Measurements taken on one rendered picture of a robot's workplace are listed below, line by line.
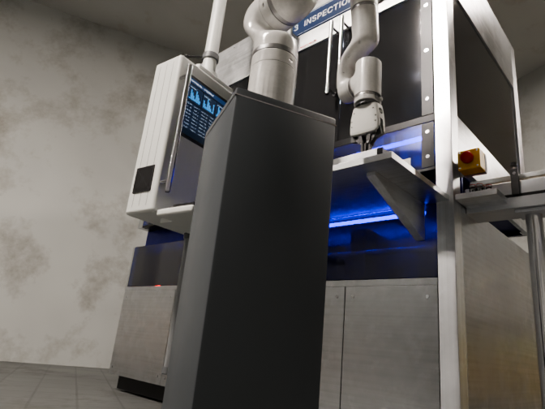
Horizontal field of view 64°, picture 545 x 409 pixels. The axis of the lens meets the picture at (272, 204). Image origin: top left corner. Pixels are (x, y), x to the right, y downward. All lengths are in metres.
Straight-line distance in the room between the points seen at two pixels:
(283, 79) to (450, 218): 0.77
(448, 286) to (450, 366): 0.24
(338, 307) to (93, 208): 3.26
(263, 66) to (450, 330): 0.96
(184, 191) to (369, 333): 0.96
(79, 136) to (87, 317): 1.76
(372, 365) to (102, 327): 3.20
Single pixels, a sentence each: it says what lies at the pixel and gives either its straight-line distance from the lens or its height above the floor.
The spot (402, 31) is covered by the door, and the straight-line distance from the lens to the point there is 2.05.
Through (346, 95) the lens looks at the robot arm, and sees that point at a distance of 1.48.
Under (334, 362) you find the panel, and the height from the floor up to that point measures 0.30.
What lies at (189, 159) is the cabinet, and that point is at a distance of 1.97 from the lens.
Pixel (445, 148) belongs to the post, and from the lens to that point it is 1.66.
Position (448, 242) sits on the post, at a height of 0.72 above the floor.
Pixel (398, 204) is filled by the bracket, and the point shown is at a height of 0.80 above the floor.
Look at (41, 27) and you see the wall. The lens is 5.34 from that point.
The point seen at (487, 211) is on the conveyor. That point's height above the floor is 0.84.
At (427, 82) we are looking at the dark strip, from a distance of 1.83.
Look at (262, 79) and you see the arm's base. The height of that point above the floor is 0.95.
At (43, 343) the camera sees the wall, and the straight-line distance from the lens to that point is 4.42.
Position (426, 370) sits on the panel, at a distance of 1.52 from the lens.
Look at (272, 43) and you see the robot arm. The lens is 1.16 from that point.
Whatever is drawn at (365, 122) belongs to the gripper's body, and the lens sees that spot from 1.37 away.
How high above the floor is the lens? 0.34
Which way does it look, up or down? 18 degrees up
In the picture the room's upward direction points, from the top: 6 degrees clockwise
